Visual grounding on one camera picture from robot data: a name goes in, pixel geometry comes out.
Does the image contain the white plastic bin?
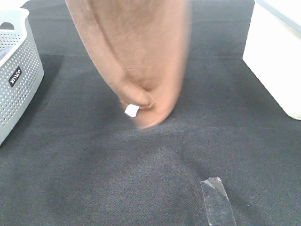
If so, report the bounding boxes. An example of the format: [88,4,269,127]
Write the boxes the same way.
[243,0,301,120]

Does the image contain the clear tape strip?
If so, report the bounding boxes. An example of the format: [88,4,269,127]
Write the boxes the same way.
[200,177,237,226]

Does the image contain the grey perforated laundry basket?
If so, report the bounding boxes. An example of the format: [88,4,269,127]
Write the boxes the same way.
[0,8,44,142]

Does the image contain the brown microfibre towel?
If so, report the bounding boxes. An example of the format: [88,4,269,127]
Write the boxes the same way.
[66,0,190,129]

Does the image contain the blue white cloth in basket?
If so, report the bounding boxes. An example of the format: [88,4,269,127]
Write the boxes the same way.
[0,46,12,60]

